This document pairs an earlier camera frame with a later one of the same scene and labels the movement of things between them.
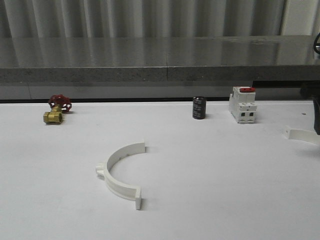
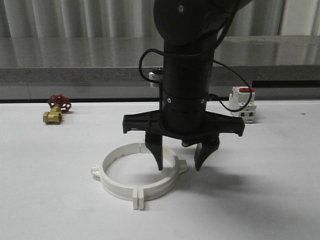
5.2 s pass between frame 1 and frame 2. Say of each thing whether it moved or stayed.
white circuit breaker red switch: stayed
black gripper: moved
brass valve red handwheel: stayed
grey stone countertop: stayed
